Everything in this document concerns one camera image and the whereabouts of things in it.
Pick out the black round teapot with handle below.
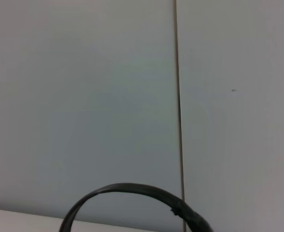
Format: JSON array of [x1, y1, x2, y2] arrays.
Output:
[[59, 183, 214, 232]]

